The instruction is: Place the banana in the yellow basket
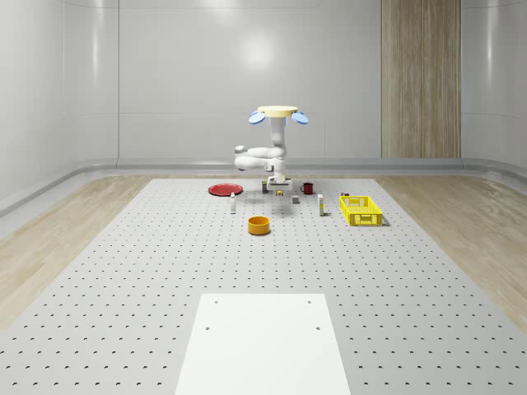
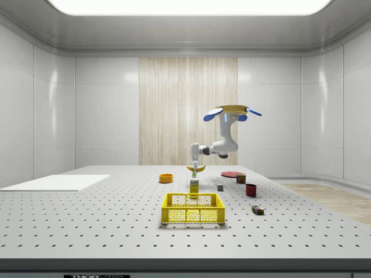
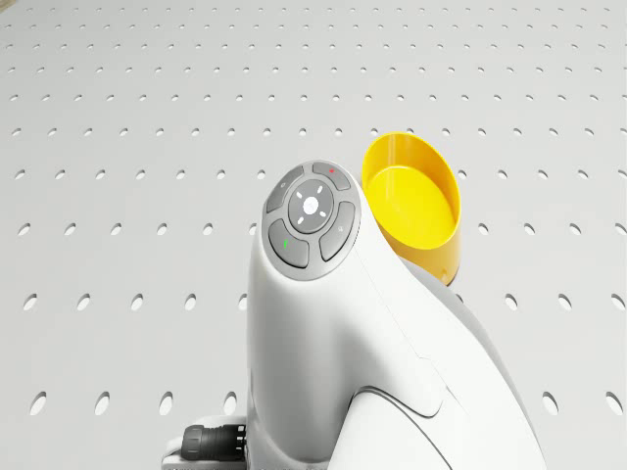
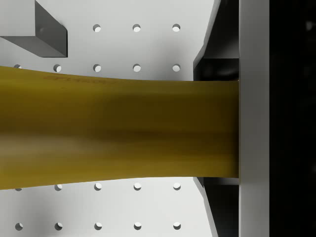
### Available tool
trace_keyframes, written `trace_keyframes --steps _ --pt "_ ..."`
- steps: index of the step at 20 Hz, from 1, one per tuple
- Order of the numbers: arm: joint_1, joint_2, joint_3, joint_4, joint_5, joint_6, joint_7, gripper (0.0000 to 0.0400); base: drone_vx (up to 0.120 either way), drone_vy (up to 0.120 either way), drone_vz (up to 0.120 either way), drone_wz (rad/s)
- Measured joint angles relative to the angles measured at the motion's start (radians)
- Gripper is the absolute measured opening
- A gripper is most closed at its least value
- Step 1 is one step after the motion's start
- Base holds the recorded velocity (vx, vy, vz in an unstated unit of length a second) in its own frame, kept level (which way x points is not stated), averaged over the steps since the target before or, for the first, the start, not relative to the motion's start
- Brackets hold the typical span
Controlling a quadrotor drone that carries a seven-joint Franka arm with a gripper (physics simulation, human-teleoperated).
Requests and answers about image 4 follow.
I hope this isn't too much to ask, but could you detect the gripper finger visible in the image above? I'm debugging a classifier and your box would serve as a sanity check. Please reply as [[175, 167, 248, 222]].
[[193, 0, 239, 82], [193, 176, 239, 237]]

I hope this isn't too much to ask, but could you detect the banana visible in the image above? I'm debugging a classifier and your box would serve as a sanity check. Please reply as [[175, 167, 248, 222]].
[[0, 65, 240, 191]]

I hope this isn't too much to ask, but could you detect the grey cube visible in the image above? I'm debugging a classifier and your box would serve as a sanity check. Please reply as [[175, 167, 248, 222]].
[[0, 0, 68, 58]]

